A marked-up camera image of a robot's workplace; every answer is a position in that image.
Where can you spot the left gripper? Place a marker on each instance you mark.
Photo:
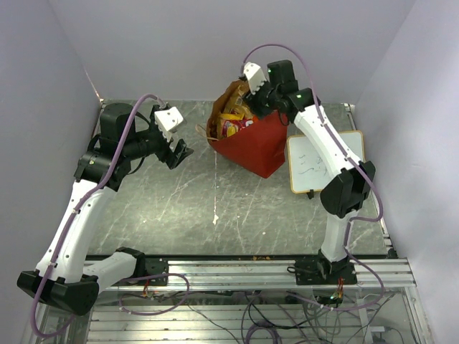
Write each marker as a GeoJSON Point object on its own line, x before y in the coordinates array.
{"type": "Point", "coordinates": [174, 158]}

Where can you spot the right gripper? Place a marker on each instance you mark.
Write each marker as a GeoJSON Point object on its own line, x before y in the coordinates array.
{"type": "Point", "coordinates": [252, 102]}

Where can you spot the small red snack packet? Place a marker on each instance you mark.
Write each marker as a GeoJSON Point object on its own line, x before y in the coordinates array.
{"type": "Point", "coordinates": [231, 127]}

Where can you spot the red paper bag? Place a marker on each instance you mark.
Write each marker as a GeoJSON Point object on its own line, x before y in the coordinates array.
{"type": "Point", "coordinates": [258, 148]}

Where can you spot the yellow snack bar wrapper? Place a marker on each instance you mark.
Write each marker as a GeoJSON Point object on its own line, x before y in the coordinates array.
{"type": "Point", "coordinates": [231, 116]}

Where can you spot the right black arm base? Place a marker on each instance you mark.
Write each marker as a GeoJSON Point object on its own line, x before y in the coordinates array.
{"type": "Point", "coordinates": [309, 271]}

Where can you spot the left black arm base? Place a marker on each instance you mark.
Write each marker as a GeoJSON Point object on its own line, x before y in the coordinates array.
{"type": "Point", "coordinates": [159, 267]}

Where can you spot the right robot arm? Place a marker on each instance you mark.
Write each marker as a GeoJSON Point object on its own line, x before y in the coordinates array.
{"type": "Point", "coordinates": [350, 177]}

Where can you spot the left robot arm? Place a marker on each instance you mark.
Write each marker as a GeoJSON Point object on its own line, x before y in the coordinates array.
{"type": "Point", "coordinates": [61, 278]}

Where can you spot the small whiteboard with stand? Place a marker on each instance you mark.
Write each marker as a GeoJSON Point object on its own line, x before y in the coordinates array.
{"type": "Point", "coordinates": [307, 170]}

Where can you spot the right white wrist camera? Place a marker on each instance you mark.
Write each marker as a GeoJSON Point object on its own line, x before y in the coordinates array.
{"type": "Point", "coordinates": [255, 76]}

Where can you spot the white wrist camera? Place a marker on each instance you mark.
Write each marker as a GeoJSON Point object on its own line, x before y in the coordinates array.
{"type": "Point", "coordinates": [255, 76]}
{"type": "Point", "coordinates": [168, 121]}

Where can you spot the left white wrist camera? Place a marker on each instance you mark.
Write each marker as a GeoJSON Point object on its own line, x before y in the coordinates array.
{"type": "Point", "coordinates": [168, 121]}

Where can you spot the aluminium frame rail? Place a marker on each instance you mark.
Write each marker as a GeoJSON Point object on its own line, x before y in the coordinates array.
{"type": "Point", "coordinates": [274, 275]}

